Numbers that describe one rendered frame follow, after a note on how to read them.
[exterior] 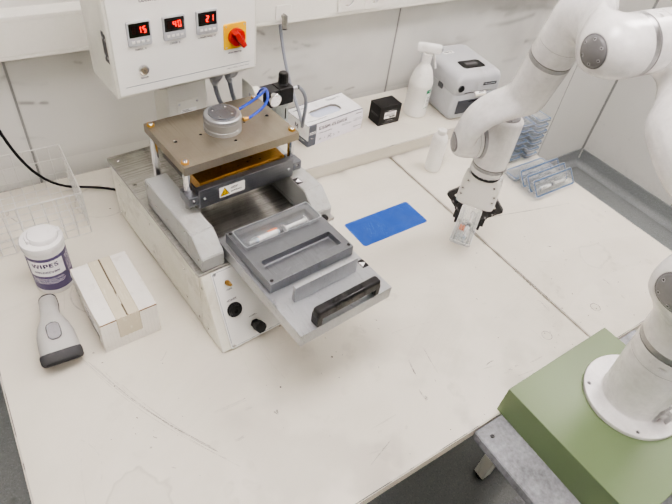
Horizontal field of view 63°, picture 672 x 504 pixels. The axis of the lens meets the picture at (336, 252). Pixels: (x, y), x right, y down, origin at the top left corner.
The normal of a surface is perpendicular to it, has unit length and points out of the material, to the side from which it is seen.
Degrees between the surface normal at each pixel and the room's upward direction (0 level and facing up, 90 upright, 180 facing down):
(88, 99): 90
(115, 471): 0
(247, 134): 0
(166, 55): 90
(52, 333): 22
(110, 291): 1
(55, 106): 90
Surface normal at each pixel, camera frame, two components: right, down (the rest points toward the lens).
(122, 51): 0.61, 0.60
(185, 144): 0.11, -0.71
